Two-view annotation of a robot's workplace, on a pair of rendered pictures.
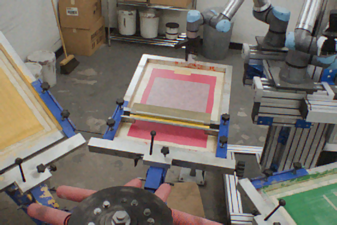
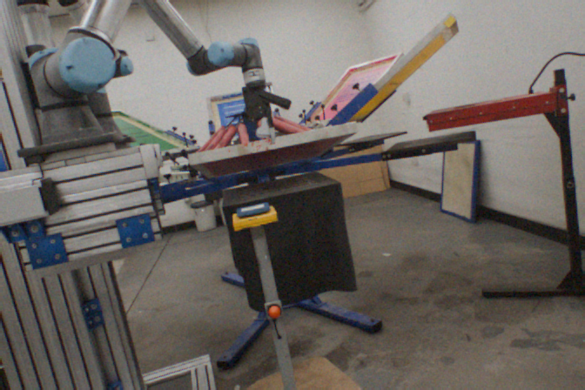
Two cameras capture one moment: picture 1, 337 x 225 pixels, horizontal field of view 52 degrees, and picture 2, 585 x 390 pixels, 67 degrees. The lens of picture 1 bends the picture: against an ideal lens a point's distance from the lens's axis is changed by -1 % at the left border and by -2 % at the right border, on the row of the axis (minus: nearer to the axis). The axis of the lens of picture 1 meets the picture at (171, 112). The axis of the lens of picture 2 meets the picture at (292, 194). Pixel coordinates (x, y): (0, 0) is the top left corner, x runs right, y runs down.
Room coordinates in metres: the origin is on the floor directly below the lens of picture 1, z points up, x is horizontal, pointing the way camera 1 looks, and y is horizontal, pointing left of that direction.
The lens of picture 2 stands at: (3.52, -0.42, 1.20)
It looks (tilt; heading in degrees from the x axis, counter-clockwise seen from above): 9 degrees down; 166
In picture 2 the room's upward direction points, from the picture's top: 11 degrees counter-clockwise
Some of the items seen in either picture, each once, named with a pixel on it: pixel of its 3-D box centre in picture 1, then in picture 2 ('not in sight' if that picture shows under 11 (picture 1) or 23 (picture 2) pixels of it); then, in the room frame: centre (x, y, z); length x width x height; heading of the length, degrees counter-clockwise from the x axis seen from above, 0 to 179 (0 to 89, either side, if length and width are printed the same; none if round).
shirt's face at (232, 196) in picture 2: not in sight; (276, 186); (1.73, -0.03, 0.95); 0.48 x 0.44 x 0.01; 172
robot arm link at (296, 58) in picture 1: (301, 50); (89, 97); (1.70, -0.66, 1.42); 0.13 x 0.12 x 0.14; 65
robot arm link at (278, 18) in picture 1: (278, 18); (58, 78); (2.21, -0.65, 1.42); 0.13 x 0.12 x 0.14; 34
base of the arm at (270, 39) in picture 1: (275, 35); (70, 123); (2.20, -0.66, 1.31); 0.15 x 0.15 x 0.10
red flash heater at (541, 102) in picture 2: not in sight; (489, 110); (1.50, 1.24, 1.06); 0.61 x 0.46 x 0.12; 52
